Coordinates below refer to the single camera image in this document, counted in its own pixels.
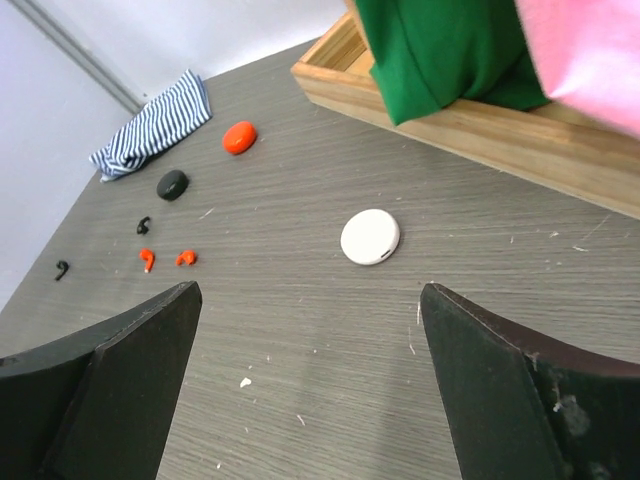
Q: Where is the orange earbud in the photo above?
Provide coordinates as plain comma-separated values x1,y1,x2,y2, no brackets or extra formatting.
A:
139,248,155,273
175,250,198,266

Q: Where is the white earbud charging case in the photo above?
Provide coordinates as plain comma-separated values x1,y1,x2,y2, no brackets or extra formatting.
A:
340,209,401,266

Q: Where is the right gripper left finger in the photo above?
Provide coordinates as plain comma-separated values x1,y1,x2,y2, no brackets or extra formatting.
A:
1,281,202,479

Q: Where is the green garment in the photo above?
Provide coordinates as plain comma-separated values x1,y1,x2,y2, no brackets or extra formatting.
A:
356,0,549,125

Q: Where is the blue striped cloth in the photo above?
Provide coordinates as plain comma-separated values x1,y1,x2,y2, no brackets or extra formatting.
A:
89,70,212,182

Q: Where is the pink t-shirt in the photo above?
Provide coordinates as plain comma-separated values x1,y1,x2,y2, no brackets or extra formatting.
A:
516,0,639,138

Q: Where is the wooden clothes rack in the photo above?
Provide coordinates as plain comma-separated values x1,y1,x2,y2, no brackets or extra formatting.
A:
291,3,639,218

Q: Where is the orange earbud charging case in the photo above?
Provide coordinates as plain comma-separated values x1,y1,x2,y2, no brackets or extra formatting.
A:
222,121,258,155

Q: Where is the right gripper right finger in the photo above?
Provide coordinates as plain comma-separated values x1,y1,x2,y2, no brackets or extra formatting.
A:
420,283,639,479

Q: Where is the black earbud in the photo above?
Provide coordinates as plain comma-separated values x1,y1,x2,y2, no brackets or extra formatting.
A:
55,260,70,281
136,216,151,235

